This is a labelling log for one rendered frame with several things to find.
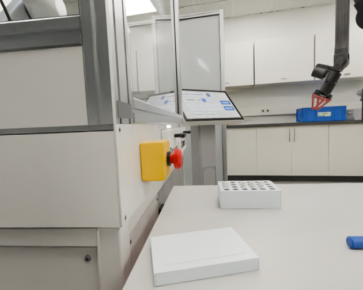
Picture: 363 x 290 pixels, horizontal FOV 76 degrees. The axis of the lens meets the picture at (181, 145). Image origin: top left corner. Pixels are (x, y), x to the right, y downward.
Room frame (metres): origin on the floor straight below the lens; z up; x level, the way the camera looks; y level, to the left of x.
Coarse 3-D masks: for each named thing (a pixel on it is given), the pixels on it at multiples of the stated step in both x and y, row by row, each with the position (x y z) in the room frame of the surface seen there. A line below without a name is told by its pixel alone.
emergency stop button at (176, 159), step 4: (176, 148) 0.44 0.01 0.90; (176, 152) 0.43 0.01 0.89; (180, 152) 0.44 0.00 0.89; (172, 156) 0.44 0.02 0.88; (176, 156) 0.43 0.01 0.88; (180, 156) 0.43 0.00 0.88; (172, 160) 0.44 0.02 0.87; (176, 160) 0.42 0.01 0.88; (180, 160) 0.43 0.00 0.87; (176, 164) 0.43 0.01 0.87; (180, 164) 0.43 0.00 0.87; (176, 168) 0.44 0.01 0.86
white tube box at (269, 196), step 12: (228, 192) 0.47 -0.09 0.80; (240, 192) 0.47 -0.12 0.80; (252, 192) 0.47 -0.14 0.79; (264, 192) 0.46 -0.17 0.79; (276, 192) 0.46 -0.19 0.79; (228, 204) 0.47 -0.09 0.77; (240, 204) 0.47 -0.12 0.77; (252, 204) 0.47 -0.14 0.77; (264, 204) 0.46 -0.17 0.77; (276, 204) 0.46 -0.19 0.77
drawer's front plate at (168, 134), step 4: (172, 128) 0.83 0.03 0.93; (176, 128) 0.85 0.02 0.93; (164, 132) 0.63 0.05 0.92; (168, 132) 0.65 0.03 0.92; (172, 132) 0.73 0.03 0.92; (176, 132) 0.84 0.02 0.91; (164, 136) 0.63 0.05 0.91; (168, 136) 0.65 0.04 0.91; (172, 136) 0.73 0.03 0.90; (172, 140) 0.72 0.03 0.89; (176, 140) 0.83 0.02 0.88; (172, 144) 0.72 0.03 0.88; (176, 144) 0.82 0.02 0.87; (172, 148) 0.71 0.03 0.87; (172, 164) 0.70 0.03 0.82
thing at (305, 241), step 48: (192, 192) 0.60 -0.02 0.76; (288, 192) 0.57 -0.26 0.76; (336, 192) 0.55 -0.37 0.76; (288, 240) 0.33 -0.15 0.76; (336, 240) 0.33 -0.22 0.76; (144, 288) 0.24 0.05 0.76; (192, 288) 0.24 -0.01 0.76; (240, 288) 0.24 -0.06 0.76; (288, 288) 0.23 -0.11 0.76; (336, 288) 0.23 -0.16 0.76
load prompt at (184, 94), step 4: (184, 92) 1.67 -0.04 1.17; (188, 92) 1.68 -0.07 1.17; (192, 92) 1.70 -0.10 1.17; (196, 92) 1.72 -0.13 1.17; (200, 92) 1.74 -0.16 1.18; (184, 96) 1.63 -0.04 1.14; (188, 96) 1.65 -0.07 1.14; (192, 96) 1.67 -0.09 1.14; (196, 96) 1.69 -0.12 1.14; (200, 96) 1.71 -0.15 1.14; (204, 96) 1.73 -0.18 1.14; (208, 96) 1.75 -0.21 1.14; (212, 96) 1.77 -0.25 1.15
